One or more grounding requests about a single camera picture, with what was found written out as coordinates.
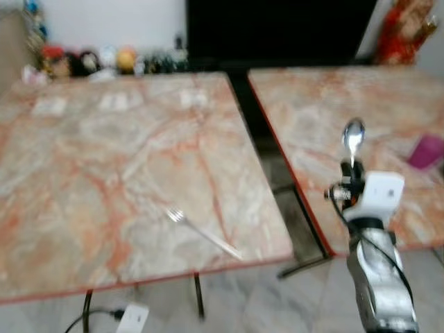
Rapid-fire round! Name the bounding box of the silver metal fork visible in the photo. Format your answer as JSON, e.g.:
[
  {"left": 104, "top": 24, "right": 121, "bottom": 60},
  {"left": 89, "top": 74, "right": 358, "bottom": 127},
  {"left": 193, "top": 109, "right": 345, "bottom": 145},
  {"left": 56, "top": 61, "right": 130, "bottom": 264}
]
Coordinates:
[{"left": 166, "top": 207, "right": 245, "bottom": 262}]

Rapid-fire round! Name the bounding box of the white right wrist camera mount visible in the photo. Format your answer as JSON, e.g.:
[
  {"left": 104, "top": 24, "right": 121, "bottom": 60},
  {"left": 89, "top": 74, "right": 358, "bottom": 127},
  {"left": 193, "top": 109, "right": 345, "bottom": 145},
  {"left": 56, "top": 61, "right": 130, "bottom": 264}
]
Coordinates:
[{"left": 345, "top": 171, "right": 406, "bottom": 223}]

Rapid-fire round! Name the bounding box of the black television screen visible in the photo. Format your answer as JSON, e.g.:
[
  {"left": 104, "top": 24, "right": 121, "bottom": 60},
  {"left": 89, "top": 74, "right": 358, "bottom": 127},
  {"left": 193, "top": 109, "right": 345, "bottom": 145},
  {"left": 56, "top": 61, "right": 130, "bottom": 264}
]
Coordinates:
[{"left": 185, "top": 0, "right": 379, "bottom": 68}]

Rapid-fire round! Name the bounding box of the silver metal spoon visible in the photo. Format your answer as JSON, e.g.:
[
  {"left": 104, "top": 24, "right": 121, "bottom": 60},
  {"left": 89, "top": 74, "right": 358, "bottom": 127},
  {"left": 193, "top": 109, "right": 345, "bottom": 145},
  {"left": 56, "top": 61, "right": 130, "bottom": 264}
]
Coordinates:
[{"left": 342, "top": 118, "right": 366, "bottom": 169}]

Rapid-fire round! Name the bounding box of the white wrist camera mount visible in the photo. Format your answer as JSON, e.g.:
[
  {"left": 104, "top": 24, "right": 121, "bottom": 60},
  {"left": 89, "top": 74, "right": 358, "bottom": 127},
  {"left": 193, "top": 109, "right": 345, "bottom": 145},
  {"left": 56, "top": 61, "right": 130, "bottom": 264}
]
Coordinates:
[
  {"left": 345, "top": 171, "right": 406, "bottom": 223},
  {"left": 116, "top": 302, "right": 151, "bottom": 333}
]

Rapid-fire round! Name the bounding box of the red hat doll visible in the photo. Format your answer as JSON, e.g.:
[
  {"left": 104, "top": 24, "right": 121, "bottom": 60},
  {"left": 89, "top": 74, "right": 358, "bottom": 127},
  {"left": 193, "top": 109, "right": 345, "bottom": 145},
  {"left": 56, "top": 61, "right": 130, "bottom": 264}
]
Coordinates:
[{"left": 39, "top": 44, "right": 71, "bottom": 79}]

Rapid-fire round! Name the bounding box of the black metal table base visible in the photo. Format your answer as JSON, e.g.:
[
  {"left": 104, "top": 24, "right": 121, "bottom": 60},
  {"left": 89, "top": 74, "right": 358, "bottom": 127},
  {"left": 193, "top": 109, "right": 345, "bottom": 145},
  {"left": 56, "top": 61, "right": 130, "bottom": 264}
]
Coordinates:
[{"left": 272, "top": 182, "right": 334, "bottom": 280}]

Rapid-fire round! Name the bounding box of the purple cup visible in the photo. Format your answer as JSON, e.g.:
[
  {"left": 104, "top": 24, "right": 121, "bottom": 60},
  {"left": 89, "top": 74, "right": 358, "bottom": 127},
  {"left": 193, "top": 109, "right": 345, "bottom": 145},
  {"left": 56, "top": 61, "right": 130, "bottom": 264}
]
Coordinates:
[{"left": 407, "top": 134, "right": 444, "bottom": 171}]

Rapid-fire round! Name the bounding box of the colourful hanging bead decoration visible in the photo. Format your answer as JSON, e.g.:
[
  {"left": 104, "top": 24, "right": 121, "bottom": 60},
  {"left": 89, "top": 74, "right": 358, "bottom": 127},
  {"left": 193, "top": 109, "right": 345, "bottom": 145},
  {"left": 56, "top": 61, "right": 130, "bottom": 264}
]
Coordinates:
[{"left": 21, "top": 0, "right": 51, "bottom": 51}]

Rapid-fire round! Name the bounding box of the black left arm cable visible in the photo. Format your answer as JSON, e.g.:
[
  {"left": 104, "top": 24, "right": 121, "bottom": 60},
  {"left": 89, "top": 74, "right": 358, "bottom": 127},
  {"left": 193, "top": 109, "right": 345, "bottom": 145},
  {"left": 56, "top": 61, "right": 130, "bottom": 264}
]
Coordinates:
[{"left": 65, "top": 307, "right": 126, "bottom": 333}]

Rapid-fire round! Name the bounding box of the white small figurine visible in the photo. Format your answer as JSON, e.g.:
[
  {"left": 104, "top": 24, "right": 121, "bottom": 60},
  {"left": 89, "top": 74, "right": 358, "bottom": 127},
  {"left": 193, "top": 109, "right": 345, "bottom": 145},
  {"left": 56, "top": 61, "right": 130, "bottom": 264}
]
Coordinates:
[{"left": 100, "top": 45, "right": 119, "bottom": 71}]

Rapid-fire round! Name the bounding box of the black metal table leg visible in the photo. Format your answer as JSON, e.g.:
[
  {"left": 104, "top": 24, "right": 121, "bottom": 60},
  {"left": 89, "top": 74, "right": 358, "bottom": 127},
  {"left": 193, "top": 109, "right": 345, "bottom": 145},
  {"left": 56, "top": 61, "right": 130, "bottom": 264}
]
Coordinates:
[
  {"left": 192, "top": 273, "right": 207, "bottom": 321},
  {"left": 82, "top": 289, "right": 96, "bottom": 333}
]

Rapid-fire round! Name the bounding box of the dark green bottles cluster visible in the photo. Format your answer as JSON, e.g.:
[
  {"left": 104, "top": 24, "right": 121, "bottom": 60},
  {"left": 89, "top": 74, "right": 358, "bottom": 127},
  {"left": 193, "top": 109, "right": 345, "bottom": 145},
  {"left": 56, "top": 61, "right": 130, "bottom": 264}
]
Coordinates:
[{"left": 138, "top": 33, "right": 190, "bottom": 74}]

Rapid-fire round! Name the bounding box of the pink small ornament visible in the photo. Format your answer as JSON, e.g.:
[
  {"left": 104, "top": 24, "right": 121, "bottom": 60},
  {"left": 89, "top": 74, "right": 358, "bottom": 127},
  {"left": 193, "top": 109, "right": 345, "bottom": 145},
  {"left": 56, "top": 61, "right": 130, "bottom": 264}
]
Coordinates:
[{"left": 21, "top": 65, "right": 49, "bottom": 86}]

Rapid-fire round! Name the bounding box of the orange round figurine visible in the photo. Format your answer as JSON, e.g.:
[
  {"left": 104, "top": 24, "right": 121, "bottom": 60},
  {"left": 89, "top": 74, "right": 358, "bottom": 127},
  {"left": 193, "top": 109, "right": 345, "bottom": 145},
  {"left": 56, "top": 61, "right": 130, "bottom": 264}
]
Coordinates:
[{"left": 115, "top": 45, "right": 139, "bottom": 76}]

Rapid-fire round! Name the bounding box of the black doll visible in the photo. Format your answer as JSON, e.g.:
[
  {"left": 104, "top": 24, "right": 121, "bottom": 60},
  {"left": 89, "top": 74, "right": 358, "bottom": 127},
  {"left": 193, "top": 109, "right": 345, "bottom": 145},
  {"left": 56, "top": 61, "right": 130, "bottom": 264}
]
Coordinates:
[{"left": 69, "top": 50, "right": 102, "bottom": 78}]

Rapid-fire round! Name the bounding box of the red and gold figurine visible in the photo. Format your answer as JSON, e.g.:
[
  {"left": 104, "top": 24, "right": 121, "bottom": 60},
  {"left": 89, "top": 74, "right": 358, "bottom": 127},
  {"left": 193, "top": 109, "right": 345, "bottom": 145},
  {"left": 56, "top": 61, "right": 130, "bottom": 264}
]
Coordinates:
[{"left": 376, "top": 0, "right": 440, "bottom": 67}]

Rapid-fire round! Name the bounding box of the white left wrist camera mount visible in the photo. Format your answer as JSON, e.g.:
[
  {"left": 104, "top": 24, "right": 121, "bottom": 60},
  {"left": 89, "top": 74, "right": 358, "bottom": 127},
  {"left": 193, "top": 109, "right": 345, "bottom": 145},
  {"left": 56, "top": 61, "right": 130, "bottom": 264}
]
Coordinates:
[{"left": 116, "top": 302, "right": 151, "bottom": 333}]

